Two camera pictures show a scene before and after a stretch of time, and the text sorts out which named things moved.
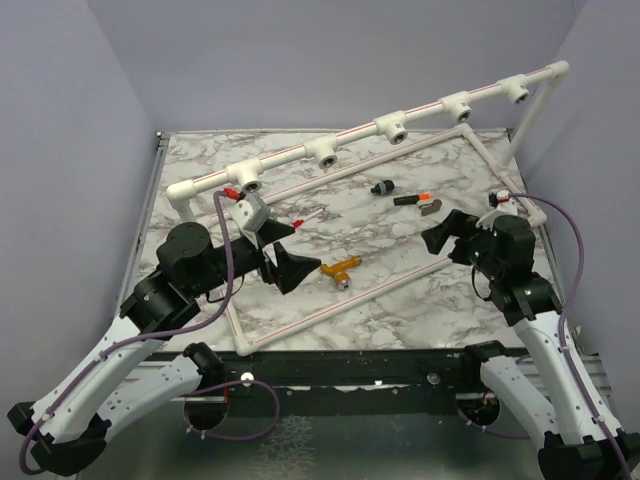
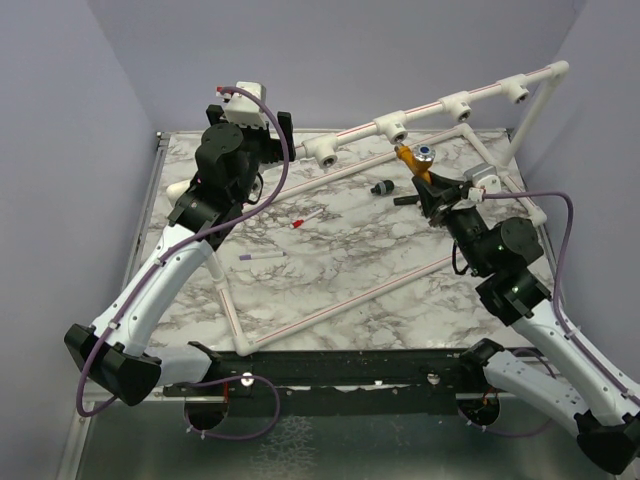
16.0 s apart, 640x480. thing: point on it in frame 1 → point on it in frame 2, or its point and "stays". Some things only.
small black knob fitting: x=383 y=188 stays
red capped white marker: x=299 y=222 stays
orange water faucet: x=339 y=271 → x=418 y=158
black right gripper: x=457 y=223 → x=444 y=192
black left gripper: x=291 y=270 → x=273 y=146
